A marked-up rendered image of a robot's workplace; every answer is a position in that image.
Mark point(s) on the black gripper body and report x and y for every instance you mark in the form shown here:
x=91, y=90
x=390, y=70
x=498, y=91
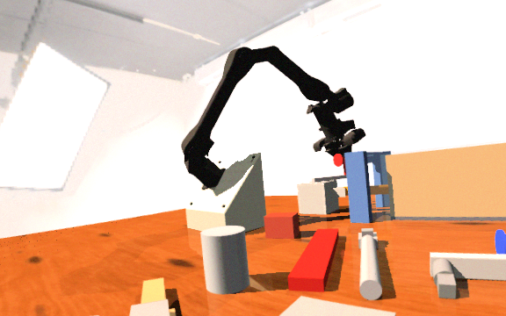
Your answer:
x=334, y=134

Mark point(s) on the white cylinder with grey end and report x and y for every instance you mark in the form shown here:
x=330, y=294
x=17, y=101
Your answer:
x=370, y=284

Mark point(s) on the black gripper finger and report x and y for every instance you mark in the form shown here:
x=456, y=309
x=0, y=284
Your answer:
x=334, y=150
x=345, y=149

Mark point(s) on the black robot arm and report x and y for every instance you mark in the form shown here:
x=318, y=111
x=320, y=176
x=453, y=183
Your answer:
x=197, y=143

